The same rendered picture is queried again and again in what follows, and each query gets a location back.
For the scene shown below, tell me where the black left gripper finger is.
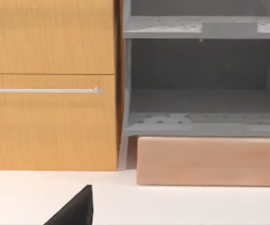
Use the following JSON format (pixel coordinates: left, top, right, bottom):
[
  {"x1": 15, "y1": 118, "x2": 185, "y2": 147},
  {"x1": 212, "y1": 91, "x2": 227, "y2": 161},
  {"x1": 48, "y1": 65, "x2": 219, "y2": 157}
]
[{"x1": 43, "y1": 184, "x2": 94, "y2": 225}]

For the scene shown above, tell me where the wooden cupboard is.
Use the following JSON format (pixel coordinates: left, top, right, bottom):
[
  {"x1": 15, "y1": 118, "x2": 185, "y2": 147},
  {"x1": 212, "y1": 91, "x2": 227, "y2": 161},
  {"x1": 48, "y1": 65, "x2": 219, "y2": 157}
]
[{"x1": 0, "y1": 0, "x2": 126, "y2": 172}]

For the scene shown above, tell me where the pale wooden drawer front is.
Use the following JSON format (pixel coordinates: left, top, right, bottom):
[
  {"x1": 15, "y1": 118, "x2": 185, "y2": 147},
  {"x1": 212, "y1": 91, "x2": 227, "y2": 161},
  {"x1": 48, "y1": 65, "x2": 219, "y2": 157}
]
[{"x1": 136, "y1": 135, "x2": 270, "y2": 187}]

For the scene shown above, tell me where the plain wooden drawer front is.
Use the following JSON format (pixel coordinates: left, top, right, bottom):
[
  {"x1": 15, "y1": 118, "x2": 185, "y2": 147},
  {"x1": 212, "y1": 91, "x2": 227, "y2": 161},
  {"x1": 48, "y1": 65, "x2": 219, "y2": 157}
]
[{"x1": 0, "y1": 0, "x2": 116, "y2": 75}]

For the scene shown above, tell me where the grey pierced shelf unit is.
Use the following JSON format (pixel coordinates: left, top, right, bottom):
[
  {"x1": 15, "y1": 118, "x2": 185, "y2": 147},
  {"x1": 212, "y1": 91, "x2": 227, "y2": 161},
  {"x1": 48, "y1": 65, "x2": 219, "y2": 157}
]
[{"x1": 122, "y1": 0, "x2": 270, "y2": 170}]

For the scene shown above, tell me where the wooden drawer front with handle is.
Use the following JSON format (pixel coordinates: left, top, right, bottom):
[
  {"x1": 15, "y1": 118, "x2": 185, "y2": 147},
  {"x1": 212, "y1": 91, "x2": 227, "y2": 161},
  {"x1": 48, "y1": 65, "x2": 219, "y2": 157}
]
[{"x1": 0, "y1": 74, "x2": 119, "y2": 172}]

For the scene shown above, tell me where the long metal handle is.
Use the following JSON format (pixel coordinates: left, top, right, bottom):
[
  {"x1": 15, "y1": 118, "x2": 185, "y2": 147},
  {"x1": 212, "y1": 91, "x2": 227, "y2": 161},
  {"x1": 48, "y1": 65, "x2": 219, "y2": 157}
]
[{"x1": 0, "y1": 87, "x2": 104, "y2": 94}]

